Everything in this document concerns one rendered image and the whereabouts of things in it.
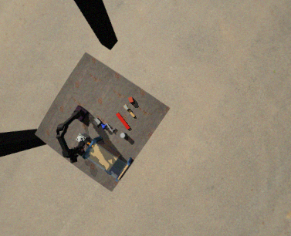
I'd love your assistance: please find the red flat bar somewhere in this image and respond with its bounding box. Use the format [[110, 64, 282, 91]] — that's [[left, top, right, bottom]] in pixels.
[[116, 113, 130, 130]]

